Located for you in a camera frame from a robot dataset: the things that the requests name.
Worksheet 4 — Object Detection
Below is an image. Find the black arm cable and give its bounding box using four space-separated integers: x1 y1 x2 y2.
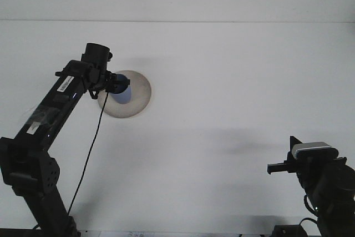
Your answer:
67 87 109 219
298 194 320 228

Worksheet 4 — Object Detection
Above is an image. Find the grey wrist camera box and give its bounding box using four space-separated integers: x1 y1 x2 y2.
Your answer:
291 142 339 160

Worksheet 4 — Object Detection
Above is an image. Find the pale round plate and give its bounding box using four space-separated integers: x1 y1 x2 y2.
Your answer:
97 69 153 119

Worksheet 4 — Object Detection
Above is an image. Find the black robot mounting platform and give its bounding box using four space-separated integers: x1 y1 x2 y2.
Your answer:
0 228 37 237

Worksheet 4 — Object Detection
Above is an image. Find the white printed paper sheet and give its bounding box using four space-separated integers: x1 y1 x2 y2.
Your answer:
98 230 156 237

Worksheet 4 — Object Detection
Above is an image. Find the pale blue cup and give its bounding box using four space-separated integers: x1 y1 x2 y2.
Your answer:
110 74 133 105

